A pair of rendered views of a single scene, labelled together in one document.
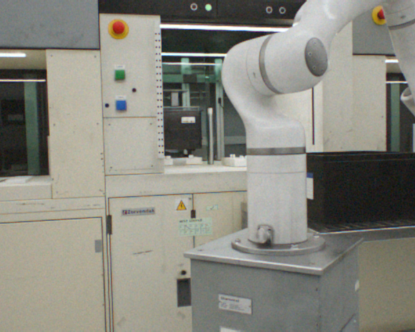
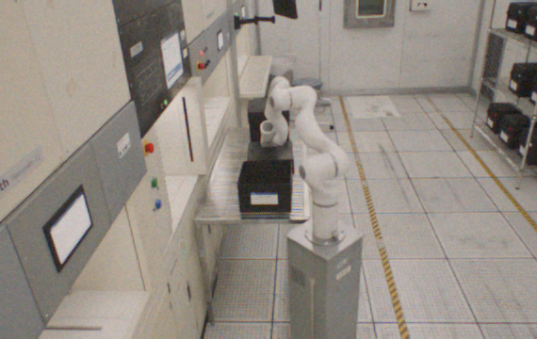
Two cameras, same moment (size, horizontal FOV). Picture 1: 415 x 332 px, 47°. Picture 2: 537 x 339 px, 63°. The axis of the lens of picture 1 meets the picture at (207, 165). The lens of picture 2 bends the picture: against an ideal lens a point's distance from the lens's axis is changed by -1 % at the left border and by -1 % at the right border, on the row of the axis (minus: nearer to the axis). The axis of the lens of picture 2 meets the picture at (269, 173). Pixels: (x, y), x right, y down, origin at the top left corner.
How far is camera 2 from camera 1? 2.03 m
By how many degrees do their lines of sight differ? 73
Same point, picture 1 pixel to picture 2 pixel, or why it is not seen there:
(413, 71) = (279, 122)
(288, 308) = (355, 251)
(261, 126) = (333, 195)
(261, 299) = (349, 255)
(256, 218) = (332, 229)
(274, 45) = (341, 163)
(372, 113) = not seen: hidden behind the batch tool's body
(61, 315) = not seen: outside the picture
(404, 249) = not seen: hidden behind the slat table
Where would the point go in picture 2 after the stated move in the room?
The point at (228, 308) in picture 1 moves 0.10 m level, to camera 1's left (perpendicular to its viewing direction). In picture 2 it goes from (339, 266) to (336, 281)
